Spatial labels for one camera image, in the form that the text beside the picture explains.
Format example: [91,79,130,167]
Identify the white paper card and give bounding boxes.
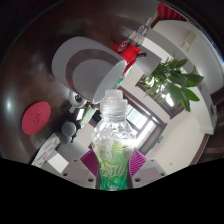
[47,153,69,174]

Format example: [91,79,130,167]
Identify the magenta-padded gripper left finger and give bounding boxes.
[60,149,100,190]

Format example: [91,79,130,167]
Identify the red plastic box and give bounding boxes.
[109,39,143,76]

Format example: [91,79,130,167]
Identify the green plant in white pot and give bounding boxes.
[132,49,205,113]

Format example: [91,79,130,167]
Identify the pale green pouch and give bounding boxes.
[79,106,98,126]

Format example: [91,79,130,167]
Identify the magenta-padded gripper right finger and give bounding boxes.
[128,148,168,189]

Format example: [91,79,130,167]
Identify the white round device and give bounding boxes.
[68,89,88,109]

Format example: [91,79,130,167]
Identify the brown framed window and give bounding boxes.
[135,78,186,120]

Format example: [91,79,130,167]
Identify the flat round red coaster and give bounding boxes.
[21,101,52,136]

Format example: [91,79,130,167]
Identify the brown glazed double door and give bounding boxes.
[119,88,168,156]

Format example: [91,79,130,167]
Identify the printed paper leaflet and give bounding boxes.
[31,132,62,168]

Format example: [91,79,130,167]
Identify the clear green-labelled drink bottle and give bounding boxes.
[91,88,138,192]

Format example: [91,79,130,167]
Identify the red carpeted stairs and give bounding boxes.
[156,1,186,23]

